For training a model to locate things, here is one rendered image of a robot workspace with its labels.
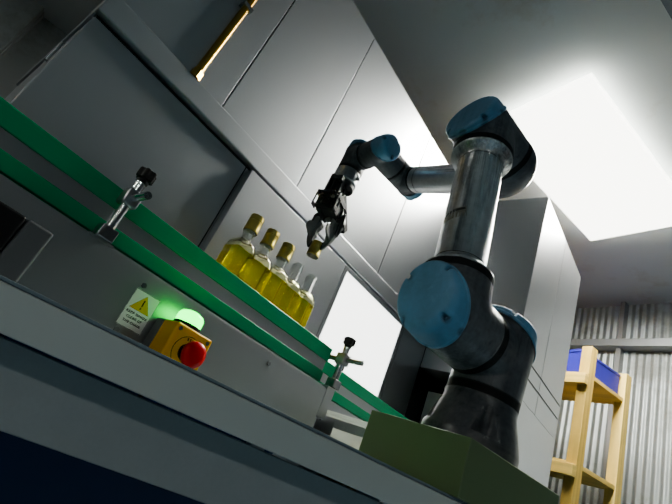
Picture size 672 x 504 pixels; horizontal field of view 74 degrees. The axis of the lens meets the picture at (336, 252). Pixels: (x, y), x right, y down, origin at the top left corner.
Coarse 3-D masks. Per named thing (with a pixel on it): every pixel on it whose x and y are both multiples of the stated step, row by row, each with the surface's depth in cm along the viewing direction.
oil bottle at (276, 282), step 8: (272, 272) 105; (280, 272) 107; (272, 280) 105; (280, 280) 106; (264, 288) 103; (272, 288) 104; (280, 288) 106; (264, 296) 103; (272, 296) 104; (280, 296) 106
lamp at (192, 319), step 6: (180, 312) 70; (186, 312) 69; (192, 312) 70; (174, 318) 70; (180, 318) 69; (186, 318) 69; (192, 318) 69; (198, 318) 70; (186, 324) 68; (192, 324) 69; (198, 324) 70; (198, 330) 70
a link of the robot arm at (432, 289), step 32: (448, 128) 89; (480, 128) 84; (512, 128) 86; (480, 160) 81; (512, 160) 84; (480, 192) 77; (448, 224) 75; (480, 224) 73; (448, 256) 68; (480, 256) 70; (416, 288) 67; (448, 288) 62; (480, 288) 65; (416, 320) 64; (448, 320) 61; (480, 320) 64; (448, 352) 65; (480, 352) 65
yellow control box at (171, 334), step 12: (156, 324) 69; (168, 324) 67; (180, 324) 66; (156, 336) 67; (168, 336) 65; (180, 336) 66; (192, 336) 67; (204, 336) 69; (156, 348) 65; (168, 348) 64; (180, 348) 65; (180, 360) 66
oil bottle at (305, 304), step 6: (300, 294) 113; (306, 294) 114; (300, 300) 112; (306, 300) 113; (312, 300) 115; (300, 306) 112; (306, 306) 113; (312, 306) 115; (294, 312) 111; (300, 312) 112; (306, 312) 113; (294, 318) 110; (300, 318) 112; (306, 318) 113; (300, 324) 112
